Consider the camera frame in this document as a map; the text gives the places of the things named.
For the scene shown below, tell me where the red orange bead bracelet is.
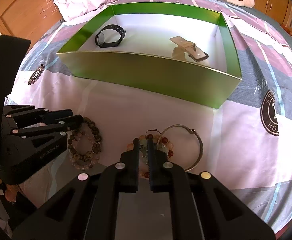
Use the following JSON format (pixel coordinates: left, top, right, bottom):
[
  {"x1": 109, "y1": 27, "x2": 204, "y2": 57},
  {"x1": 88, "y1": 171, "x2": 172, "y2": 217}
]
[{"x1": 126, "y1": 134, "x2": 175, "y2": 179}]

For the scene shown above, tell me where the silver metal bangle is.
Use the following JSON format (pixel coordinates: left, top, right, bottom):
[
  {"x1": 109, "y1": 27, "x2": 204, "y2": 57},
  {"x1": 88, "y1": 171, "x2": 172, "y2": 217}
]
[{"x1": 156, "y1": 124, "x2": 204, "y2": 172}]

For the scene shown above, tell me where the black smart watch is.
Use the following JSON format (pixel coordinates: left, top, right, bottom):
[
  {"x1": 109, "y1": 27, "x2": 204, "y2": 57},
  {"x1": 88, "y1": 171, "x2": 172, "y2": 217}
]
[{"x1": 95, "y1": 24, "x2": 126, "y2": 48}]

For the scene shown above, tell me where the cream white watch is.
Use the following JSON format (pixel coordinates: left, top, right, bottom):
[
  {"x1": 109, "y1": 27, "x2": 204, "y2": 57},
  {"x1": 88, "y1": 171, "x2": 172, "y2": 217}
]
[{"x1": 170, "y1": 36, "x2": 209, "y2": 62}]

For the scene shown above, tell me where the wooden headboard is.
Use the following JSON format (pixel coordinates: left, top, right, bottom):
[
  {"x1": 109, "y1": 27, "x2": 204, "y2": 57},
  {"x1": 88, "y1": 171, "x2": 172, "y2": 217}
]
[{"x1": 0, "y1": 0, "x2": 62, "y2": 49}]

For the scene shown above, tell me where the plaid pink grey bedsheet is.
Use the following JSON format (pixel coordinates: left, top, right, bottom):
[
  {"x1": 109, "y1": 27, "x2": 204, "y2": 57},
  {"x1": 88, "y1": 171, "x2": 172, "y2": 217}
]
[{"x1": 7, "y1": 0, "x2": 292, "y2": 231}]

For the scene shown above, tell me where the green cardboard box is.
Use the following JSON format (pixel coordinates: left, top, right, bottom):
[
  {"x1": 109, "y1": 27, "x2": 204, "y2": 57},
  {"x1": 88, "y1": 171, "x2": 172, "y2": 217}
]
[{"x1": 58, "y1": 2, "x2": 242, "y2": 108}]

